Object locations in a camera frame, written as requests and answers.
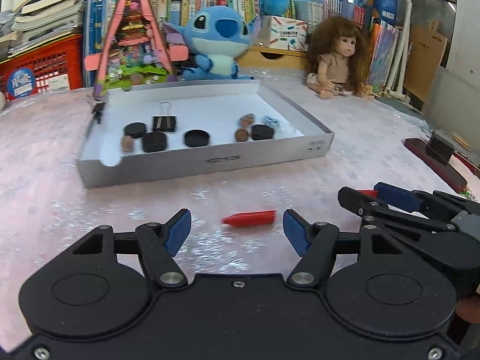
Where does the red plastic crate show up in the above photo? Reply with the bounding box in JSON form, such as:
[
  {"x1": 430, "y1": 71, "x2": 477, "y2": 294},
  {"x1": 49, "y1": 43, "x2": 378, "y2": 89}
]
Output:
[{"x1": 1, "y1": 33, "x2": 84, "y2": 101}]

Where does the row of upright books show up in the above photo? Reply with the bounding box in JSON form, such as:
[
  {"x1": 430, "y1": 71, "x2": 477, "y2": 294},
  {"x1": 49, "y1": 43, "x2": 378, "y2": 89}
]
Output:
[{"x1": 84, "y1": 0, "x2": 401, "y2": 97}]

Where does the brown walnut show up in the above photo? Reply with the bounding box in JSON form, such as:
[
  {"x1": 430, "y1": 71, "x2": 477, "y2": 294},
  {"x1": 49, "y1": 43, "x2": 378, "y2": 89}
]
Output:
[{"x1": 234, "y1": 127, "x2": 250, "y2": 142}]

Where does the pink triangular diorama house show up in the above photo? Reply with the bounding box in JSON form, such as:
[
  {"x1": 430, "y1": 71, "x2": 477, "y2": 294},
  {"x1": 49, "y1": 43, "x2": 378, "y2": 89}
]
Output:
[{"x1": 84, "y1": 0, "x2": 189, "y2": 100}]

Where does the dark red phone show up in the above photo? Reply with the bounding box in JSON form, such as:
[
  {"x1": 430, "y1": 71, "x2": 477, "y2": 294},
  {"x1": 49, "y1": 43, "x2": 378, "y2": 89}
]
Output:
[{"x1": 403, "y1": 138, "x2": 467, "y2": 194}]

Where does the small brown nut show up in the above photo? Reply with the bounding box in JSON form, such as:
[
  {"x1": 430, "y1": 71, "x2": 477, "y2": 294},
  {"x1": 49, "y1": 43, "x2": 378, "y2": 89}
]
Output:
[{"x1": 120, "y1": 135, "x2": 134, "y2": 153}]

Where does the black round cap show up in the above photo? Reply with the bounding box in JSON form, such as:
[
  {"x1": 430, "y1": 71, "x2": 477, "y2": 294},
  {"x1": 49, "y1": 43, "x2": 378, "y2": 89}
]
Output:
[{"x1": 124, "y1": 122, "x2": 146, "y2": 139}]

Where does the long-haired baby doll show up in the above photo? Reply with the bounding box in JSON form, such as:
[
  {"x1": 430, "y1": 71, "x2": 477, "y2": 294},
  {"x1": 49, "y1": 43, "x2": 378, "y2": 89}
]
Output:
[{"x1": 306, "y1": 16, "x2": 371, "y2": 99}]

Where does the stack of books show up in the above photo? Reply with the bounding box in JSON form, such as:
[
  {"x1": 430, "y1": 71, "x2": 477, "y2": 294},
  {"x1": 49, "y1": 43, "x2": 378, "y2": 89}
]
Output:
[{"x1": 1, "y1": 0, "x2": 86, "y2": 60}]

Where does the black binder clip on tray edge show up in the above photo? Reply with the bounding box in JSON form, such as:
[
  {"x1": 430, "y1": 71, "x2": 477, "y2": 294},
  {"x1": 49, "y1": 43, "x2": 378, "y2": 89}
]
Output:
[{"x1": 85, "y1": 97, "x2": 108, "y2": 140}]

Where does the white pipe rack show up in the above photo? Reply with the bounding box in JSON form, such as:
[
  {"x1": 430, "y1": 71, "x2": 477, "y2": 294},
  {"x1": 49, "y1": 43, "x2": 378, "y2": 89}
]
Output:
[{"x1": 380, "y1": 0, "x2": 413, "y2": 108}]

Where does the black round puck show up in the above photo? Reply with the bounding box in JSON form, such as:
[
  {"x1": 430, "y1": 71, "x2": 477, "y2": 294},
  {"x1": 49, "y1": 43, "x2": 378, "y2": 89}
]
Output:
[
  {"x1": 250, "y1": 124, "x2": 275, "y2": 141},
  {"x1": 142, "y1": 132, "x2": 168, "y2": 153}
]

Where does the black round lid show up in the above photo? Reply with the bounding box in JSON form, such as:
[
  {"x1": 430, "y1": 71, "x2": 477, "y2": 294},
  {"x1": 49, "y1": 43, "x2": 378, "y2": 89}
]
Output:
[{"x1": 184, "y1": 129, "x2": 210, "y2": 148}]

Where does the colourful flat figure charm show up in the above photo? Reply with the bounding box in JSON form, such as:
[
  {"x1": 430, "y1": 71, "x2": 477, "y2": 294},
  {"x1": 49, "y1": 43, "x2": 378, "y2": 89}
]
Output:
[{"x1": 239, "y1": 113, "x2": 256, "y2": 128}]

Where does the wooden drawer organizer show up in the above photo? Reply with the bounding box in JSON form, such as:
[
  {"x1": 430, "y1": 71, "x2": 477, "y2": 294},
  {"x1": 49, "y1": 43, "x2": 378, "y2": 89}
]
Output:
[{"x1": 237, "y1": 46, "x2": 307, "y2": 70}]

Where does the white cardboard tray box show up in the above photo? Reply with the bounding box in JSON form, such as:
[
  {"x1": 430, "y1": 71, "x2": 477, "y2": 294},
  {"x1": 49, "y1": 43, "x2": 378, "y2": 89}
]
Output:
[{"x1": 77, "y1": 80, "x2": 335, "y2": 189}]

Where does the black small box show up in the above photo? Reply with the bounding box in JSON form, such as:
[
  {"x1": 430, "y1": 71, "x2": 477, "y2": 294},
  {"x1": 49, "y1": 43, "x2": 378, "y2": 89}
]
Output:
[{"x1": 425, "y1": 131, "x2": 455, "y2": 166}]

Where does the black binder clip in tray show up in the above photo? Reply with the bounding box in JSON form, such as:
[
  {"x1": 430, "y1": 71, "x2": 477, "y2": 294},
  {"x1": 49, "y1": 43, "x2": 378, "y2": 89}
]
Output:
[{"x1": 152, "y1": 102, "x2": 176, "y2": 133}]

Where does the white patterned cardboard box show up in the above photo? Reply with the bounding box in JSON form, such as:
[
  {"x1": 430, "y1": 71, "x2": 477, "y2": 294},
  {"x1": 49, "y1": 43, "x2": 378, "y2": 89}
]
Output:
[{"x1": 257, "y1": 16, "x2": 308, "y2": 52}]

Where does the red crayon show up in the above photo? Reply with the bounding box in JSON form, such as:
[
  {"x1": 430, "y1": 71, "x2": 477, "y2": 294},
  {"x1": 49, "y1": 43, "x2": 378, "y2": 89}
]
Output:
[
  {"x1": 359, "y1": 189, "x2": 378, "y2": 198},
  {"x1": 221, "y1": 211, "x2": 276, "y2": 228}
]

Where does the Stitch blue plush toy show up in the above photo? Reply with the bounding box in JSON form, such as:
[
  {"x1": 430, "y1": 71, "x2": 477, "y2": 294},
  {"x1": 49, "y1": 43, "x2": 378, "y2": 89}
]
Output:
[{"x1": 163, "y1": 6, "x2": 261, "y2": 81}]

